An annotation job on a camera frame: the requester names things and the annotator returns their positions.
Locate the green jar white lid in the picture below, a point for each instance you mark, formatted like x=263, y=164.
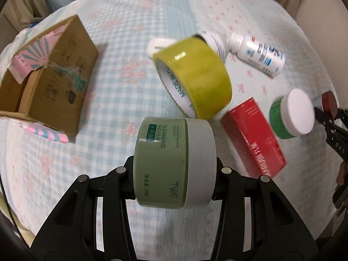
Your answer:
x=292, y=115

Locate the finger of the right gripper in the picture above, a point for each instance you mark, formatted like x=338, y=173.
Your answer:
x=328, y=121

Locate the checked floral bedspread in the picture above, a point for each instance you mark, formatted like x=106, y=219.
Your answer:
x=125, y=88

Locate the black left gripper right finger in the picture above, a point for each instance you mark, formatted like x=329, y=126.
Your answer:
x=257, y=221

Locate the green cleaning mud jar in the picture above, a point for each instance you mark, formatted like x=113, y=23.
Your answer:
x=175, y=163

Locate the red Marubi carton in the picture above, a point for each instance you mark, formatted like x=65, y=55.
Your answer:
x=253, y=139

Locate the black lidded white jar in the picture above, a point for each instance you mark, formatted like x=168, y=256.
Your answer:
x=216, y=42

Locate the white blue labelled bottle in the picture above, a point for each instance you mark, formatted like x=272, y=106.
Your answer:
x=258, y=54

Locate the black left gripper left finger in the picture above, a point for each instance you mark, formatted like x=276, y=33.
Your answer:
x=90, y=221

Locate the brown cardboard box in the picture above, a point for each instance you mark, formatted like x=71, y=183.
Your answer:
x=47, y=78

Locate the yellow packing tape roll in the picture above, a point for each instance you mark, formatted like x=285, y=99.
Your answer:
x=195, y=78

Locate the red lidded jar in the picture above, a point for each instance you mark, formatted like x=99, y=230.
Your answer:
x=326, y=102

